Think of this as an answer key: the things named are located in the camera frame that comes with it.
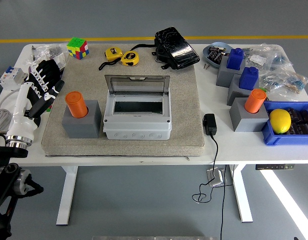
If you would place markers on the white circuit breaker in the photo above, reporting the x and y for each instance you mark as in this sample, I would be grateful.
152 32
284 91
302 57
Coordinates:
11 77

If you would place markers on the glossy black pouch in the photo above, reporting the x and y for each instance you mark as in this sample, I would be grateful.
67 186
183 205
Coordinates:
179 50

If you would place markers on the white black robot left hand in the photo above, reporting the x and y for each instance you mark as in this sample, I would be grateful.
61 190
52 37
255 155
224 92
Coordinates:
19 117

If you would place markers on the clear bag with mixed parts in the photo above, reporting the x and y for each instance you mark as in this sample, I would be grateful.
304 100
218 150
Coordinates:
286 82

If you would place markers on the clear bag with blue parts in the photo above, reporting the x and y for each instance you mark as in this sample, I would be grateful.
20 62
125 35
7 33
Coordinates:
280 60

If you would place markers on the grey electrical box with lid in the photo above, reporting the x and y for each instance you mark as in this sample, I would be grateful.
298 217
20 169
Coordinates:
136 125

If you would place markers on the white plastic connector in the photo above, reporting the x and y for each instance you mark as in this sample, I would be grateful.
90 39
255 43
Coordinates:
61 60

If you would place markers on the grey-brown mat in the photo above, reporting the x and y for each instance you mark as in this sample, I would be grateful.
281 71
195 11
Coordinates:
184 112

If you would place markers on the dark printed battery pack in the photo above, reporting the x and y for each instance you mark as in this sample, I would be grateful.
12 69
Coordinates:
213 51
217 58

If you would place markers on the orange cylinder battery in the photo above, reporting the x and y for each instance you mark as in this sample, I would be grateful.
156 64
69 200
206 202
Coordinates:
75 105
254 101

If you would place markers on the blue-grey dish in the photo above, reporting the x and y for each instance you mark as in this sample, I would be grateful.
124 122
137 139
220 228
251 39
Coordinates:
206 53

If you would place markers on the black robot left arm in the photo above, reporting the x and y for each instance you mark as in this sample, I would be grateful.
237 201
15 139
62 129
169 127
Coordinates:
9 175

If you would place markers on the small green object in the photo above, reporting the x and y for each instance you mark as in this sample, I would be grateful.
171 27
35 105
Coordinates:
262 89

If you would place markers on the small metal screws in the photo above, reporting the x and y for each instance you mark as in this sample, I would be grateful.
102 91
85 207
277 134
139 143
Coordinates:
206 66

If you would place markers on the clear bag with small parts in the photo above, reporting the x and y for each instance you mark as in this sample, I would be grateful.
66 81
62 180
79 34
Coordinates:
52 50

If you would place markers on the grey block holder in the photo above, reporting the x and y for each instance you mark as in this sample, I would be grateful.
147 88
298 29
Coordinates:
235 92
224 75
81 127
246 121

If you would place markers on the blue plastic bin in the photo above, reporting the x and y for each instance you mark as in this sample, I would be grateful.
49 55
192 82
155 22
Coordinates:
284 140

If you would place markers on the large colourful puzzle cube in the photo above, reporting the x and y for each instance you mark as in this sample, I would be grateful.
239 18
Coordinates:
77 47

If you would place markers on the black table control panel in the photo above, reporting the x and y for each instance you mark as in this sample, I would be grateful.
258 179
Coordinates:
274 167

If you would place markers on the yellow lemon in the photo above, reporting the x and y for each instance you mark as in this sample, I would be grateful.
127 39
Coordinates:
280 121

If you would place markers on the blue block battery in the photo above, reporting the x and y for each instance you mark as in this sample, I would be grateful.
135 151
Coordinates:
248 78
235 58

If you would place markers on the clear bag with white labels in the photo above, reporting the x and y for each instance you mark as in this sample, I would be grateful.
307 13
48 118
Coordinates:
257 58

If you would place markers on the black power adapter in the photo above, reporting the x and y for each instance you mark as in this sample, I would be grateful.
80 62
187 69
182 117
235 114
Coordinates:
209 123

